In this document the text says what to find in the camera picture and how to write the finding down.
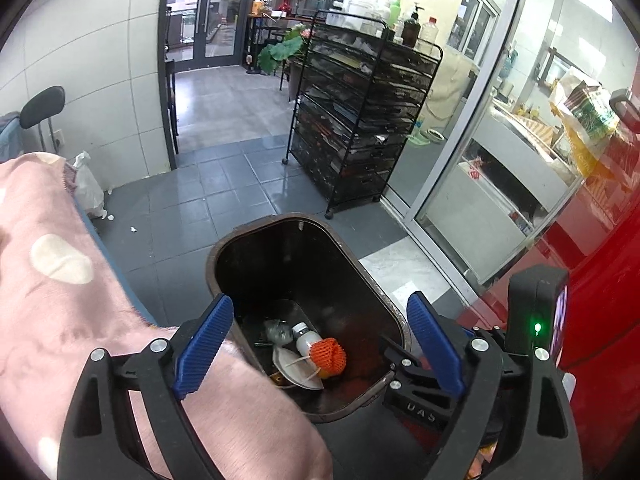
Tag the yellow bottle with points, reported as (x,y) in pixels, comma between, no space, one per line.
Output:
(257,6)

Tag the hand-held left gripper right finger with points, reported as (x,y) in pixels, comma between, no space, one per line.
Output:
(435,345)

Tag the dark brown waste bin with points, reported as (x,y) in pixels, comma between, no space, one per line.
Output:
(350,310)

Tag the red glossy cabinet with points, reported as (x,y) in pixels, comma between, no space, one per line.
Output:
(610,285)

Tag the white face mask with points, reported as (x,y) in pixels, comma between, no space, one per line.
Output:
(290,367)

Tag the green bottle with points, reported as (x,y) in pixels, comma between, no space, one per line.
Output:
(395,15)

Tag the glass tank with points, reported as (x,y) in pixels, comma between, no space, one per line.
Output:
(315,4)

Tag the white plastic bag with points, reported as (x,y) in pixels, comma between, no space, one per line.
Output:
(87,185)

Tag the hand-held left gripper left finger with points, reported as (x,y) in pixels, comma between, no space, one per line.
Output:
(202,350)

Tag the white juice bottle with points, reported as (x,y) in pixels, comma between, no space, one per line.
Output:
(302,342)

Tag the pink polka dot blanket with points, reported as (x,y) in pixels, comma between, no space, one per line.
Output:
(50,310)

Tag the sliding window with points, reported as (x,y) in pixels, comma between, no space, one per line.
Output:
(475,20)

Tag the white pump bottle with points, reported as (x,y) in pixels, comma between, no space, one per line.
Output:
(385,2)

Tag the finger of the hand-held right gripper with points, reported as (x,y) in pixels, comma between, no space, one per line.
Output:
(395,348)
(487,335)

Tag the green white printed bag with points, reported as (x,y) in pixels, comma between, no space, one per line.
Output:
(585,110)

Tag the green potted plant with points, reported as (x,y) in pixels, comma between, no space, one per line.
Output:
(282,52)

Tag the brown pump bottle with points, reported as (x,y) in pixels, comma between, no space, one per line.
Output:
(412,30)

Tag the green plastic basin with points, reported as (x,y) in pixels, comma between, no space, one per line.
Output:
(427,137)

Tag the yellow plastic bag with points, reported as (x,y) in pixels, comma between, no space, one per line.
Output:
(592,157)

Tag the orange foam net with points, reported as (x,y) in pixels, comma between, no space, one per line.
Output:
(327,355)

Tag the white wall socket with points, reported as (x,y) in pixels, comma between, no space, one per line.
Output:
(58,140)

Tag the blue bed sheet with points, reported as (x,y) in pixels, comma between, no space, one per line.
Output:
(9,135)

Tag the glass door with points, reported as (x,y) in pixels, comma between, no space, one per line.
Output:
(220,20)

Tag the black side table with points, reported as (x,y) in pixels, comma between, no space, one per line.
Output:
(265,25)

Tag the white chest freezer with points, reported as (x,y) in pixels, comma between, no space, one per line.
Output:
(480,210)

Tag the aluminium framed glass partition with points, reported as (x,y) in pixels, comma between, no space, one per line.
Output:
(550,20)

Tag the black rounded object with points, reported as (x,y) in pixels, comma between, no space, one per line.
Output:
(627,110)

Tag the clear bottle red cap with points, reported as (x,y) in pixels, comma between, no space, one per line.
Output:
(429,37)

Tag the black padded stool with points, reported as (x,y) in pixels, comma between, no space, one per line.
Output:
(42,107)

